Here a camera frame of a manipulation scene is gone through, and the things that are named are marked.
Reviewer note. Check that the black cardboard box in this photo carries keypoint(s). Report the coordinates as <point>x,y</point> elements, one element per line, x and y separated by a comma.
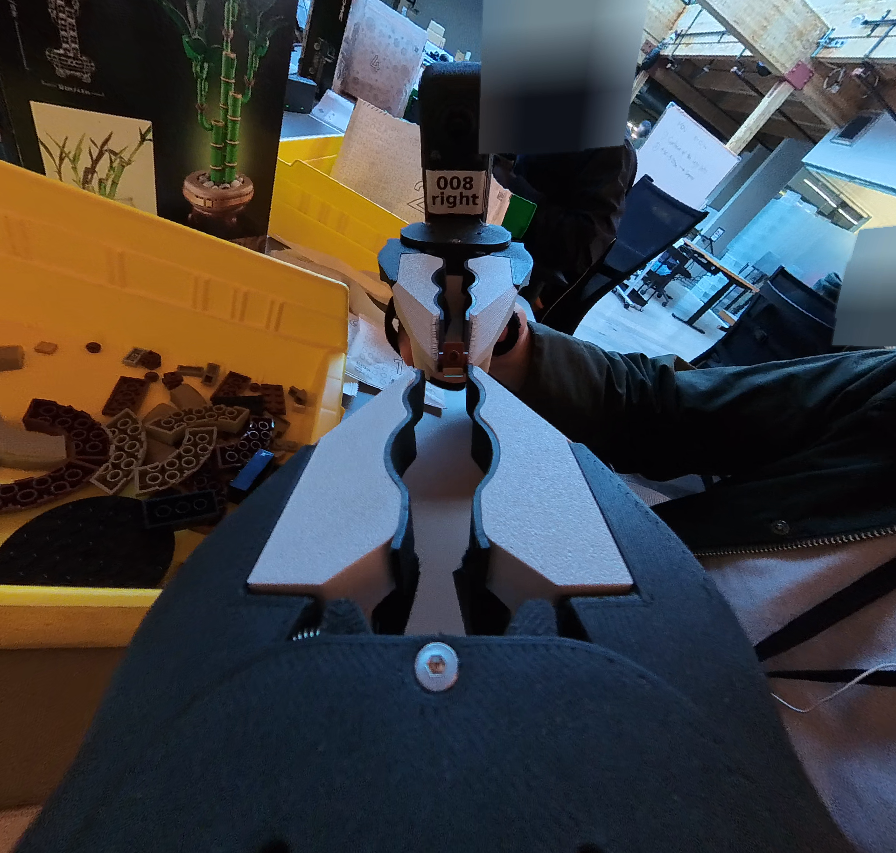
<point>325,20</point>

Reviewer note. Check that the yellow plastic bin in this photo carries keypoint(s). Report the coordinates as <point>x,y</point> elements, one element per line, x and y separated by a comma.
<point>315,202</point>
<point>175,265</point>

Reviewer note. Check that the black mesh office chair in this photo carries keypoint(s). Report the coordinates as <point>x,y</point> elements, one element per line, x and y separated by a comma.
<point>651,230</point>
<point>784,314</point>

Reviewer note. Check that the black bamboo brick set box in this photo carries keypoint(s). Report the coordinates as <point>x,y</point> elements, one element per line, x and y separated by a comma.
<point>140,41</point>

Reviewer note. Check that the tan numbered paper bag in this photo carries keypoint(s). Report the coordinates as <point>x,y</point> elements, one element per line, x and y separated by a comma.
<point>381,160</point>

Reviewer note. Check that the person's dark jacket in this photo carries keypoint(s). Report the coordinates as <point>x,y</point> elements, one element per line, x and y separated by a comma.
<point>574,237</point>

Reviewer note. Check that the whiteboard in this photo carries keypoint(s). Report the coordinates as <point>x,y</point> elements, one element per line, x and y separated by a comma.
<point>686,156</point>

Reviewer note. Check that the person's right forearm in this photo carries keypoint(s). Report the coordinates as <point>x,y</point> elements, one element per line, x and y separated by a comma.
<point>665,405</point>

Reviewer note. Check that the small black box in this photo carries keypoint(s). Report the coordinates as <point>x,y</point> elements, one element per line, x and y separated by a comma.
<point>302,93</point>

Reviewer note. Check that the green flat plate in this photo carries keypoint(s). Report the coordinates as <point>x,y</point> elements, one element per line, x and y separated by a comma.
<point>519,216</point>

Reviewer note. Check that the small reddish brown toy brick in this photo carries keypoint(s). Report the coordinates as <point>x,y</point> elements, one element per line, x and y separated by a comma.
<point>453,356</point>

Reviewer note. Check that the wooden office table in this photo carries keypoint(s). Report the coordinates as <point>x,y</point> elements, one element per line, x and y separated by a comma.
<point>721,265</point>

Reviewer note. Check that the pile of brown toy bricks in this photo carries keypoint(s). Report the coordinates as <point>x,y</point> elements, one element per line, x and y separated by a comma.
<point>175,440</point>

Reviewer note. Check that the person's grey sweater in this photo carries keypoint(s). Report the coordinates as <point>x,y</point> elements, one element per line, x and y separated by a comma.
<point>826,762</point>

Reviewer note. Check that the blue toy brick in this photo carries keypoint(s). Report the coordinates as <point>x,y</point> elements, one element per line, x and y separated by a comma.
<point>252,473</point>

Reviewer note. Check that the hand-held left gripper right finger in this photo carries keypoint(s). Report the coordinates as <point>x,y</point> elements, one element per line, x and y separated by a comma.
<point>553,517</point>

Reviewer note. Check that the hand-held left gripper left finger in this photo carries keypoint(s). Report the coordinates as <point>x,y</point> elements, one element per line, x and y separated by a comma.
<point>329,517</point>

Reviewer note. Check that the person's right hand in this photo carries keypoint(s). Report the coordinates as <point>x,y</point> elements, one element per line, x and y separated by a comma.
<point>516,366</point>

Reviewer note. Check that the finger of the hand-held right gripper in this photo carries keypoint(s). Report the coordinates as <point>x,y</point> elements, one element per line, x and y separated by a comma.
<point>416,307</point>
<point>493,300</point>

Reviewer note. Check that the black round brick plate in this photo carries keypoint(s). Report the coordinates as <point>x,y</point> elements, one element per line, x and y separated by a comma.
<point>84,545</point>

